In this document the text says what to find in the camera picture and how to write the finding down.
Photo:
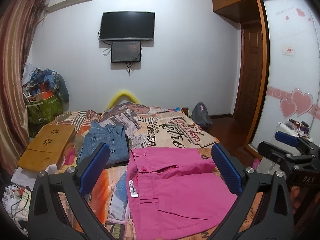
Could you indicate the green storage bag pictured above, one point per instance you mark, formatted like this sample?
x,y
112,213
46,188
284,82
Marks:
x,y
44,111

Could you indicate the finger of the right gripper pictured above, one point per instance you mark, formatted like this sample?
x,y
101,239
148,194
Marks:
x,y
286,139

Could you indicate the black wall television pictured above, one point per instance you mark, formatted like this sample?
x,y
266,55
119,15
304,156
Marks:
x,y
127,25

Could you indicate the brown wooden door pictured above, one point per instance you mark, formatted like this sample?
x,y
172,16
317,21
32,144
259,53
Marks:
x,y
250,73

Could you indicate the wooden wardrobe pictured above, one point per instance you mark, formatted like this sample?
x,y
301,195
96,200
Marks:
x,y
249,11

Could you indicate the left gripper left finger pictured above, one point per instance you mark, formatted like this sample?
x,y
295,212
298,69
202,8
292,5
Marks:
x,y
47,218

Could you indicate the striped brown curtain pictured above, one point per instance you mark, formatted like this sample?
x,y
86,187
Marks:
x,y
18,25

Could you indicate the printed bed cover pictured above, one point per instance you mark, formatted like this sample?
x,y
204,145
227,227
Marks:
x,y
145,126

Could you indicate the grey backpack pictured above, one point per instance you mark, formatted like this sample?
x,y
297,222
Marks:
x,y
200,115

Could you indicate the white patterned cloth with cables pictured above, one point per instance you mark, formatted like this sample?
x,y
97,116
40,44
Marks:
x,y
15,198

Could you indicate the yellow curved headboard cushion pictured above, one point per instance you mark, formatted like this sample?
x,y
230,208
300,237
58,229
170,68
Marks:
x,y
122,95

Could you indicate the bamboo lap tray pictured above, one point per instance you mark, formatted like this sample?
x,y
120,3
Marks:
x,y
47,147

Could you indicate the folded blue jeans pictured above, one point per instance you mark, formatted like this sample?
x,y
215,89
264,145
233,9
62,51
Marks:
x,y
113,136

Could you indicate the pink pants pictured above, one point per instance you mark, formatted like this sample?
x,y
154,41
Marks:
x,y
174,193

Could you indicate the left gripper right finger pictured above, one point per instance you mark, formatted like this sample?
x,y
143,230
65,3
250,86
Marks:
x,y
274,217

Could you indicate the frosted sliding wardrobe door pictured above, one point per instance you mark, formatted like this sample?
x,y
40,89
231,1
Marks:
x,y
293,72

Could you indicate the small wall monitor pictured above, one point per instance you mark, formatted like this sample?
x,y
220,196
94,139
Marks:
x,y
126,51

